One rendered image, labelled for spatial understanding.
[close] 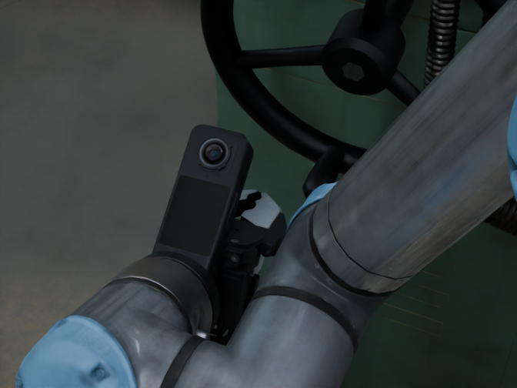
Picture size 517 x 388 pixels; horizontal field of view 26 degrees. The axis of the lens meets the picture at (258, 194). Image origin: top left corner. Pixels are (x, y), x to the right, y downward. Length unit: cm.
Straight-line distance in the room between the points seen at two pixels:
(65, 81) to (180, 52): 22
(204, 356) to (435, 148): 19
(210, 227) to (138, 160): 115
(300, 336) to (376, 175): 11
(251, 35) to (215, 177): 42
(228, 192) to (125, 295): 14
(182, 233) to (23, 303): 100
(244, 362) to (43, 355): 12
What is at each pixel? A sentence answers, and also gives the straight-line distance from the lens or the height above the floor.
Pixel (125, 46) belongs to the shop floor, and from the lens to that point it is 216.
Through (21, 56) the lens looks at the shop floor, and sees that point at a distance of 218.
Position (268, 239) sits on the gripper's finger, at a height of 76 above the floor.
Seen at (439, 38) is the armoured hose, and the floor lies 80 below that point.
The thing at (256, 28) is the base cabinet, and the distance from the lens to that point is 120.
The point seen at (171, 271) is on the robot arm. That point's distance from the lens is 75.
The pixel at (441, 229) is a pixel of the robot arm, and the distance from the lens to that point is 63.
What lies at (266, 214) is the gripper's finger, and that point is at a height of 73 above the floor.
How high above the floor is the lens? 142
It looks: 49 degrees down
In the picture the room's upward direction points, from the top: straight up
